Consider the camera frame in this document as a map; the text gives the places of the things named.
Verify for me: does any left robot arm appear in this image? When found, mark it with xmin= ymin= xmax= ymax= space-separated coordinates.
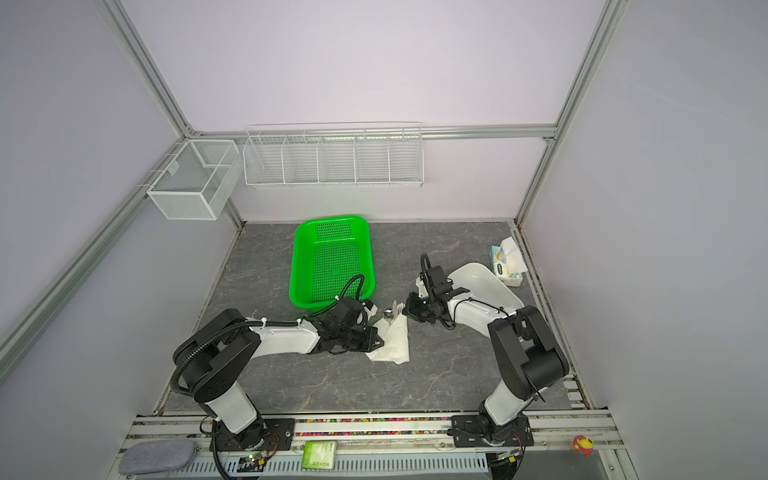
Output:
xmin=170 ymin=297 xmax=385 ymax=451

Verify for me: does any white paper napkin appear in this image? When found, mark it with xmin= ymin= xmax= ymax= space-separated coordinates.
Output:
xmin=366 ymin=314 xmax=410 ymax=365

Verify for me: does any red yellow toy figure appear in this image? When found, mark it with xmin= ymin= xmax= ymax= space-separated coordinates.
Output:
xmin=570 ymin=435 xmax=594 ymax=457

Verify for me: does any long white wire shelf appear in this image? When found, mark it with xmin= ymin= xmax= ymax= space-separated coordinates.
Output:
xmin=243 ymin=121 xmax=425 ymax=187

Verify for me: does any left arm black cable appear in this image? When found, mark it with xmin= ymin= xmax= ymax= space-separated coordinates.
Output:
xmin=305 ymin=274 xmax=367 ymax=319

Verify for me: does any tissue pack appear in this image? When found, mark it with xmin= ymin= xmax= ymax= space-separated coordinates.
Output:
xmin=490 ymin=237 xmax=528 ymax=288

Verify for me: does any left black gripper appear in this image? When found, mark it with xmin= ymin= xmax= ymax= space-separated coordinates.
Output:
xmin=337 ymin=326 xmax=385 ymax=353

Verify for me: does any green perforated plastic basket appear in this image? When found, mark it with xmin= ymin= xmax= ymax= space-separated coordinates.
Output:
xmin=289 ymin=216 xmax=376 ymax=312

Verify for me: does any white slotted cable duct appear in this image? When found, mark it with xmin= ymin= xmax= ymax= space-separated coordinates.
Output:
xmin=179 ymin=452 xmax=490 ymax=478

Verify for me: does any white oval plastic tub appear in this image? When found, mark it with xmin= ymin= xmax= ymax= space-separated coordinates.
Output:
xmin=448 ymin=262 xmax=524 ymax=310

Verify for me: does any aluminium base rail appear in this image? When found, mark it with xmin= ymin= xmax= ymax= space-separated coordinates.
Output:
xmin=120 ymin=410 xmax=625 ymax=451

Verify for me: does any grey cloth pad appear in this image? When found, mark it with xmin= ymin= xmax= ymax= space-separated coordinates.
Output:
xmin=118 ymin=440 xmax=197 ymax=476

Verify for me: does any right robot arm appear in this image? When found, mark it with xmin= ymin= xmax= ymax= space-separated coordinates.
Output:
xmin=404 ymin=255 xmax=570 ymax=449

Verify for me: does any small white mesh basket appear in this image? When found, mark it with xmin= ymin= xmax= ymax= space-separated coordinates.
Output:
xmin=148 ymin=139 xmax=244 ymax=221

